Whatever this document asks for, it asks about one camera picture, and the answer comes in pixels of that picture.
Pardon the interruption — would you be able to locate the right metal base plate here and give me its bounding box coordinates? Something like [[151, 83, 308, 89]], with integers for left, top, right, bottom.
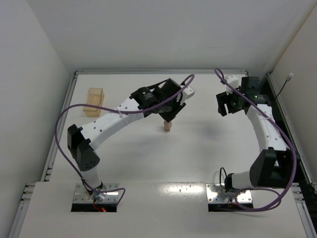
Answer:
[[206, 183, 253, 205]]

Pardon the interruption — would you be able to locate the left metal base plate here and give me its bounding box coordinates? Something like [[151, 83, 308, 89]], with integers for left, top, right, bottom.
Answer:
[[73, 183, 119, 204]]

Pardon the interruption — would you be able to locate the aluminium table frame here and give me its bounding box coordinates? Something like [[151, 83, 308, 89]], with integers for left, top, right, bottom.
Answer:
[[18, 73, 316, 238]]

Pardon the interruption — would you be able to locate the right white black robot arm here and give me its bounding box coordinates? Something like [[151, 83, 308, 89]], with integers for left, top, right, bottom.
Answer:
[[216, 75, 295, 192]]

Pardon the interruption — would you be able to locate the black wall cable with plug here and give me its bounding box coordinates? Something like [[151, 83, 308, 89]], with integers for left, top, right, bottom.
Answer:
[[273, 72, 294, 100]]

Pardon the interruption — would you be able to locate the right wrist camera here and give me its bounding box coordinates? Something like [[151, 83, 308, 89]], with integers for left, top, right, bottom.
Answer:
[[225, 75, 240, 95]]

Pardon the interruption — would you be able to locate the purple cable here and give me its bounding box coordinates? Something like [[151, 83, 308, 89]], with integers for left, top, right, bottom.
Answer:
[[54, 73, 195, 206], [213, 68, 297, 211]]

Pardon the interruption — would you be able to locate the wooden block tray box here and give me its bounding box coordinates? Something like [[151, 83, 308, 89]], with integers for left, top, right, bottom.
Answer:
[[83, 88, 105, 118]]

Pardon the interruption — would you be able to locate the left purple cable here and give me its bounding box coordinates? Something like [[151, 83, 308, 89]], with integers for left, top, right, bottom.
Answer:
[[54, 73, 195, 206]]

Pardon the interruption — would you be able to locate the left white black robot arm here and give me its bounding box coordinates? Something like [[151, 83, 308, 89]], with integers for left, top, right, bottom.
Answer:
[[67, 78, 195, 194]]

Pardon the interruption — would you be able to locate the metal base plate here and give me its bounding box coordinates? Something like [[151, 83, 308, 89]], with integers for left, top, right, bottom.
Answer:
[[206, 183, 253, 205], [73, 183, 119, 204]]

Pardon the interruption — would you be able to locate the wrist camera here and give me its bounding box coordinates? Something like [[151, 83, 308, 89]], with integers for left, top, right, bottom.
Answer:
[[225, 75, 240, 95], [181, 86, 196, 101]]

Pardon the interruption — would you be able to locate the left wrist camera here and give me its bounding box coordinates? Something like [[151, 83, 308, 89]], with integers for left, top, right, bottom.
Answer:
[[181, 86, 196, 101]]

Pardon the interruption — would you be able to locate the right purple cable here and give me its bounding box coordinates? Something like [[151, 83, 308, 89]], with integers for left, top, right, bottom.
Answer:
[[213, 68, 297, 211]]

